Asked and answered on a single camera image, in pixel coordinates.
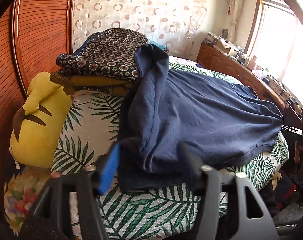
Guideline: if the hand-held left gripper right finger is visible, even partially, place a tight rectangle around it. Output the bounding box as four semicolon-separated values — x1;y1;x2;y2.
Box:
178;142;279;240

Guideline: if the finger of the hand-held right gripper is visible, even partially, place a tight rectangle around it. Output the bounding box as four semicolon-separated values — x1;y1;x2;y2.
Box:
281;127;302;135

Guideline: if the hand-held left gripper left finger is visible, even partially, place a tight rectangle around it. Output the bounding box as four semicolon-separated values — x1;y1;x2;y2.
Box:
20;144;122;240

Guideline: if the navy blue printed t-shirt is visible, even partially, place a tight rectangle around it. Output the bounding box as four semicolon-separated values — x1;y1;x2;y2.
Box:
116;44;284;189

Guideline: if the mustard yellow cloth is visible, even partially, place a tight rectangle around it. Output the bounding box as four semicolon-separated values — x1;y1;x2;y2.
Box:
50;70;135;96

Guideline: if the dark ring-patterned cloth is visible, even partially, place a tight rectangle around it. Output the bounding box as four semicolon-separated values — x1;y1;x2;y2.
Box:
56;28;151;83

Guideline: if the person's right hand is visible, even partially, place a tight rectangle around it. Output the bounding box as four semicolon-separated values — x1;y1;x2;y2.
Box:
294;142;302;164

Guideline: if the leaf-print bed cover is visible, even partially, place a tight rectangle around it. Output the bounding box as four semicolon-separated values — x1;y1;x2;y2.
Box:
51;56;289;240

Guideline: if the pink bottle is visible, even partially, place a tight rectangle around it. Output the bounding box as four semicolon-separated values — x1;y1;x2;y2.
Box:
246;54;257;70

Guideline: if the yellow plush toy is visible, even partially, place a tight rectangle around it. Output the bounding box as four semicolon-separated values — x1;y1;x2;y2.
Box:
10;71;73;168

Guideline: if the wooden framed window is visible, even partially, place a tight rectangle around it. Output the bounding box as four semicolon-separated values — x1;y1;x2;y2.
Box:
243;0;303;111

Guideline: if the floral bedsheet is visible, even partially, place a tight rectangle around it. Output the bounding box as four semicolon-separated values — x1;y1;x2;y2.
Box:
3;167;52;230

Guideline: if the long wooden sideboard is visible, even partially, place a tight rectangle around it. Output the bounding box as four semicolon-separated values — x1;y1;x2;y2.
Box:
197;42;303;131

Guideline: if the open cardboard box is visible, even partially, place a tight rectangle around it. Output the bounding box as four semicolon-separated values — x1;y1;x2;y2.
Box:
213;36;238;56

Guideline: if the blue plastic pack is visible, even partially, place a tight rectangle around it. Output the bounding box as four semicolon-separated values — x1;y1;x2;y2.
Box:
151;40;168;53

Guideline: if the tied beige window drape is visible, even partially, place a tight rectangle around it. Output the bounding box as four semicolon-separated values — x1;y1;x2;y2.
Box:
226;0;245;42

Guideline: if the wooden slatted wardrobe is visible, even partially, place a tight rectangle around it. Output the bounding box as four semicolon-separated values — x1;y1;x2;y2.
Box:
0;0;78;205

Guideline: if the sheer circle-pattern curtain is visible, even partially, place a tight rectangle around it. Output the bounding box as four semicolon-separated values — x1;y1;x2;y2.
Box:
71;0;207;61

